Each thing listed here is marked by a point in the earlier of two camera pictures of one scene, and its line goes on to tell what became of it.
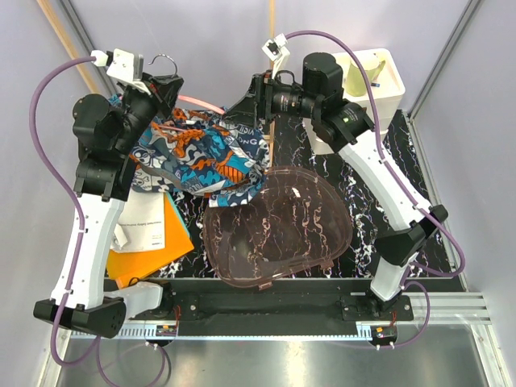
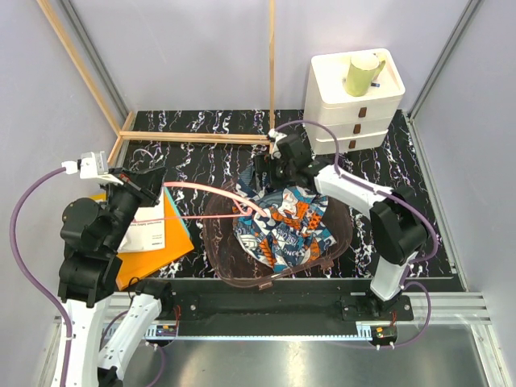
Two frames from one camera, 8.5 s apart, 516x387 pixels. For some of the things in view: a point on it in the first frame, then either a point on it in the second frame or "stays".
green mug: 355,82 stays
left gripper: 167,87 -> 147,184
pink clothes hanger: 201,102 -> 197,185
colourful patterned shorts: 201,152 -> 279,227
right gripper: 256,102 -> 273,182
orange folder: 123,267 stays
